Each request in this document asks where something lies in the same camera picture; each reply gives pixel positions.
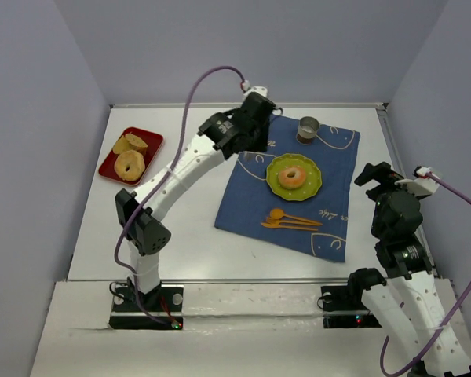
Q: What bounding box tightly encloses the pink glazed donut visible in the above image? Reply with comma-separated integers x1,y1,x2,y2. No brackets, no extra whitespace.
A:
278,166,306,190

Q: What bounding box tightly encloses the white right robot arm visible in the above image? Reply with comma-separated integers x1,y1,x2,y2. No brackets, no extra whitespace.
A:
347,162,471,376

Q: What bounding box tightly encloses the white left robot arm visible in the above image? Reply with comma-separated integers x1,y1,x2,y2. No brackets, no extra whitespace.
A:
115,92,277,297

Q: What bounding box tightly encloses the sliced baguette bread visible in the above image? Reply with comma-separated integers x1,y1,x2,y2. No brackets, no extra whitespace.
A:
112,133,148,156

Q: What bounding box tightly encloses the plain bagel bread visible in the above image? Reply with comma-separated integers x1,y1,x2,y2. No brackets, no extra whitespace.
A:
114,150,145,181

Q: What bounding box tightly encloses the metal cup with brown band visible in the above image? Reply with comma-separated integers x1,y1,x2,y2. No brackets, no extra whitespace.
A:
296,116,320,145

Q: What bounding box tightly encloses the blue cloth placemat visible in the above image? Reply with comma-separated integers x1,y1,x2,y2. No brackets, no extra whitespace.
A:
214,116,360,263

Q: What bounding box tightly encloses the red rectangular tray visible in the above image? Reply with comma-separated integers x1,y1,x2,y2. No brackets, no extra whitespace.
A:
97,127,164,186

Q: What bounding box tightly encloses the green polka dot plate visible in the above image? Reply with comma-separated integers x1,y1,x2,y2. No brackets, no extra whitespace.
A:
266,153,323,202

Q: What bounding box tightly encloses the orange plastic spoon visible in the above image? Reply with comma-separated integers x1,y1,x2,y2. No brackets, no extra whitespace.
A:
269,208,321,225

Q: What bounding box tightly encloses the orange plastic fork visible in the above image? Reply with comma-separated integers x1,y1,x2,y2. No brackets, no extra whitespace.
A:
265,217,322,226

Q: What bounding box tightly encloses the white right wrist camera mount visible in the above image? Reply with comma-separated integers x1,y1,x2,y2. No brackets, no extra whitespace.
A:
394,167,440,198

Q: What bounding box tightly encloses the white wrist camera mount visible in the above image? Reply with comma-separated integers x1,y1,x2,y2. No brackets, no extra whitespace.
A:
240,80,268,97
394,167,440,198

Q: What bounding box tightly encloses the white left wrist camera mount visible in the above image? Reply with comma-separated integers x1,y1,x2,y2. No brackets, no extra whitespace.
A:
240,80,268,97

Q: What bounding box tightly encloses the aluminium table frame rail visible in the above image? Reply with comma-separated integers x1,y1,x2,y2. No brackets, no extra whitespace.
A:
110,102,387,110

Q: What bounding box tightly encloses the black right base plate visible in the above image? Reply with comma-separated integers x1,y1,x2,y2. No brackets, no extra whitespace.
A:
316,285,381,329

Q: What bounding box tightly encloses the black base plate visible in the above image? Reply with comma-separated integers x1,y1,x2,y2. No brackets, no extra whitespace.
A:
316,285,381,329
108,282,184,331

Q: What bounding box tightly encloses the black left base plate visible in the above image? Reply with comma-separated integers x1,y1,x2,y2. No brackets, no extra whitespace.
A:
108,282,184,331

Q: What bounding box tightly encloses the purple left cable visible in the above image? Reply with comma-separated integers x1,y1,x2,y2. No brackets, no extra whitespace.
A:
114,65,173,326

